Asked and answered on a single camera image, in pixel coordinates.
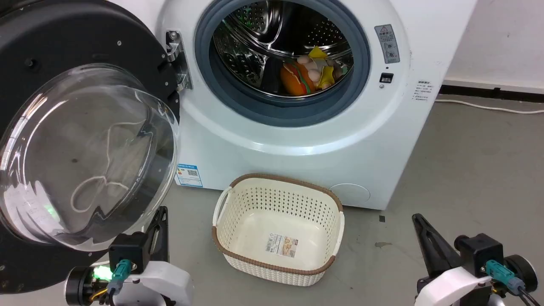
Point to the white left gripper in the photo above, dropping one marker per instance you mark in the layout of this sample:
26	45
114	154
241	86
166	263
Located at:
165	280

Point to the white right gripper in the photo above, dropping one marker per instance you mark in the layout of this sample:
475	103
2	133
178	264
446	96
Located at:
454	284

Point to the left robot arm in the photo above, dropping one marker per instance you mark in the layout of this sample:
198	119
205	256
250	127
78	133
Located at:
78	284

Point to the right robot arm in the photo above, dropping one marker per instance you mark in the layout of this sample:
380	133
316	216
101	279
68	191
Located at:
522	272

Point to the white front-load washing machine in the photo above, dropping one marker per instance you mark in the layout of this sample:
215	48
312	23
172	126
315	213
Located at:
297	148

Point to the metal door hinge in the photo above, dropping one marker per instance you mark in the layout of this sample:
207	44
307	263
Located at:
175	51

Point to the black washer door with glass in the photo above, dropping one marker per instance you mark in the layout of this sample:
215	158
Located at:
63	34

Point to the blue energy label sticker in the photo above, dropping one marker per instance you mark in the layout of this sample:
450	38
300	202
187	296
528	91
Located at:
189	175

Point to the cream plastic laundry basket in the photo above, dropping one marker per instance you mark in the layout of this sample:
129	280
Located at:
238	199

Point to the round white filter cover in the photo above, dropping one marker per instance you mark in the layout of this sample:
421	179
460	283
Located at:
349	194

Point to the paper label with barcode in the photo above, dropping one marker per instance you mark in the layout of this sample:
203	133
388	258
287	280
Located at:
282	245

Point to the white text sticker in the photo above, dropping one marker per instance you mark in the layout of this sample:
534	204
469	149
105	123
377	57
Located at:
421	90

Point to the black baseboard strip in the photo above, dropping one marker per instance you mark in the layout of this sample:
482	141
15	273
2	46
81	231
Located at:
488	92

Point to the orange plush hamburger toy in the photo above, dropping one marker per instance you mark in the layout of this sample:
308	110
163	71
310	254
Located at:
292	83

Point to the stainless steel drum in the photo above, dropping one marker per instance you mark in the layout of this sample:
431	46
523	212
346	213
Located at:
250	46

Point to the grey warning sticker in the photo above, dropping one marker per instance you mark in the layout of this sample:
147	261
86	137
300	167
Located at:
387	44

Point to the yellow and beige plush doll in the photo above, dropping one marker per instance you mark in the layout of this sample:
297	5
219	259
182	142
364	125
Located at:
325	70

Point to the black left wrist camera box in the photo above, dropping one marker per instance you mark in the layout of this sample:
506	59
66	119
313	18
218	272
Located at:
127	250

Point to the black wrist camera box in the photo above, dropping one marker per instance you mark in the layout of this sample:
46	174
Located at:
478	250
127	250

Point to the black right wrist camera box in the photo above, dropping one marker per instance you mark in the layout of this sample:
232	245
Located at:
478	250

